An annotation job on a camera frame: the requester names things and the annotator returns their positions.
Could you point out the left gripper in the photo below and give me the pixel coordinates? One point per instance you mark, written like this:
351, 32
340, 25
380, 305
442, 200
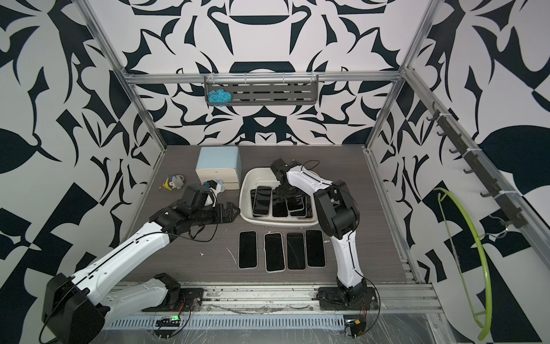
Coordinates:
229, 216

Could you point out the right controller board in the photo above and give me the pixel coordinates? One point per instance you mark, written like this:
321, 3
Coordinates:
354, 328

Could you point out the white ventilated cable duct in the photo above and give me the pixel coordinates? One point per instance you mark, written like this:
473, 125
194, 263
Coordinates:
329, 322

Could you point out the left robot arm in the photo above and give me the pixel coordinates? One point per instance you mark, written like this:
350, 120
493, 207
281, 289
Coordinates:
78, 307

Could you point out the small plush toy keychain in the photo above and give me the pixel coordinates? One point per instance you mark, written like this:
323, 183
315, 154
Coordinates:
174, 182

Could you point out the black phone white case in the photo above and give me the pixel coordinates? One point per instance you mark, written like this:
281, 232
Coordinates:
295, 248

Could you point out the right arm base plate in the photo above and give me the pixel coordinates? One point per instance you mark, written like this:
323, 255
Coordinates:
359, 298

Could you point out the controller board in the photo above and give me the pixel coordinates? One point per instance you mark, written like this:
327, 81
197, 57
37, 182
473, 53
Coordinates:
354, 328
168, 322

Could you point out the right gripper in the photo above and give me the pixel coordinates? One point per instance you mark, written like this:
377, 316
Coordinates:
280, 194

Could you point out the grey slotted wall shelf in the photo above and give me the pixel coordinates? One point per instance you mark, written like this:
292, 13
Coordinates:
266, 89

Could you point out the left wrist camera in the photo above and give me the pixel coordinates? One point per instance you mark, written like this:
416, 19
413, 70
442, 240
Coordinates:
215, 187

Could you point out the black phone pink case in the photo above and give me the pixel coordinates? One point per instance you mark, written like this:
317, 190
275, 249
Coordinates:
248, 255

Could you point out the dark hook rail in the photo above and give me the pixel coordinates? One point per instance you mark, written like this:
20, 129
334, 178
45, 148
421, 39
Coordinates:
480, 165

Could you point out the white plastic storage tub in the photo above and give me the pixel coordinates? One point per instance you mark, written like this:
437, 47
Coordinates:
264, 177

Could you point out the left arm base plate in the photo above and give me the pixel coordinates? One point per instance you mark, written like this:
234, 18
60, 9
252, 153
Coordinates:
190, 298

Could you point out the light blue drawer box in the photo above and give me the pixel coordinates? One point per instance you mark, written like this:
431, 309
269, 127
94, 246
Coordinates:
221, 163

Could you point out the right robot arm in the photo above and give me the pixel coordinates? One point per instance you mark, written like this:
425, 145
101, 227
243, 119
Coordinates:
338, 217

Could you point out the left controller board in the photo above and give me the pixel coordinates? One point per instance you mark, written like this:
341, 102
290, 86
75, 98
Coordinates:
168, 322

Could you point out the teal crumpled cloth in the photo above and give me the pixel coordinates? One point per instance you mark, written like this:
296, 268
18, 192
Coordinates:
219, 97

